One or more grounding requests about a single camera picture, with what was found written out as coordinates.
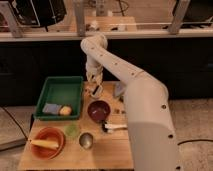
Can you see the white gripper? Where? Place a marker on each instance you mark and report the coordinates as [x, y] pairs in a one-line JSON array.
[[94, 75]]

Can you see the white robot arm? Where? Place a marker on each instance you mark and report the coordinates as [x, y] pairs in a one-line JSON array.
[[151, 131]]

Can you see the small metal cup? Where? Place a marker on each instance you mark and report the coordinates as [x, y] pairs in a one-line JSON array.
[[86, 140]]

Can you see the dark maroon bowl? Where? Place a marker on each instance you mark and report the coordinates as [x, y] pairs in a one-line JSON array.
[[98, 111]]

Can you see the green plastic tray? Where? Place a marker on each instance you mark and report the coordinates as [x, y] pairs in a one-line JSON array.
[[63, 91]]

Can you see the green round lid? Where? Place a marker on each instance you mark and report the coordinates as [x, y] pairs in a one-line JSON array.
[[72, 131]]

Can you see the blue sponge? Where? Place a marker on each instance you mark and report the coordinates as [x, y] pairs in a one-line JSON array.
[[50, 108]]

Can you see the wooden board table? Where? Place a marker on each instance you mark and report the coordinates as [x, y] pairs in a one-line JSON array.
[[109, 150]]

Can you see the orange clay bowl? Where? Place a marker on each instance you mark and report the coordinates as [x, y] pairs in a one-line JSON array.
[[52, 134]]

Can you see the yellow corn cob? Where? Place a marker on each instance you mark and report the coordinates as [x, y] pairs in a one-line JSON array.
[[45, 143]]

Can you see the black box device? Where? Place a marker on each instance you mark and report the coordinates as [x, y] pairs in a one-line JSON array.
[[38, 13]]

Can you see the white handled brush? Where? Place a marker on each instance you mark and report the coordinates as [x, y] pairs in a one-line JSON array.
[[110, 128]]

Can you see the metal frame rail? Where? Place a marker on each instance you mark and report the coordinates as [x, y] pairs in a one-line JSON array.
[[137, 18]]

